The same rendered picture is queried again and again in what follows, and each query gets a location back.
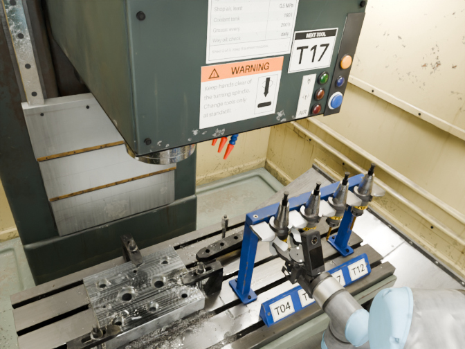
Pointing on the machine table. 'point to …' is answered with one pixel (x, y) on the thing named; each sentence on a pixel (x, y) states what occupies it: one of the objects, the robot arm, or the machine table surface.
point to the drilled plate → (169, 298)
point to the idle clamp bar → (232, 242)
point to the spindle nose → (167, 157)
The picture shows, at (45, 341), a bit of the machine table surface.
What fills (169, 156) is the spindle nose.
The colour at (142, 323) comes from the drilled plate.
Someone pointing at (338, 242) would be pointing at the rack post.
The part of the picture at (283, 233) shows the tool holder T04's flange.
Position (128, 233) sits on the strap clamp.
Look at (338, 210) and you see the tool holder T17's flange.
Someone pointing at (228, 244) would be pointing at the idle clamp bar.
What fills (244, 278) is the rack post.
